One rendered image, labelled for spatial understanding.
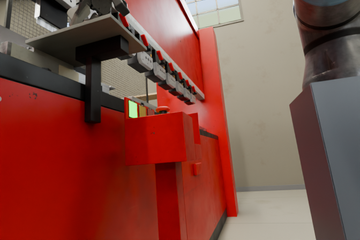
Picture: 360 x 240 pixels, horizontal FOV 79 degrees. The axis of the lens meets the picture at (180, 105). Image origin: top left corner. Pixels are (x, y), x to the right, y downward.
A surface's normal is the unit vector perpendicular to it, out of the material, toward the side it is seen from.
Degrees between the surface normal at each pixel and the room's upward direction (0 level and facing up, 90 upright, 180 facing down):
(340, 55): 72
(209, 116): 90
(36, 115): 90
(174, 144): 90
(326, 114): 90
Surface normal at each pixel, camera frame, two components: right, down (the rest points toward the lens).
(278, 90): -0.27, -0.20
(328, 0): -0.15, 0.98
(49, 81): 0.94, -0.15
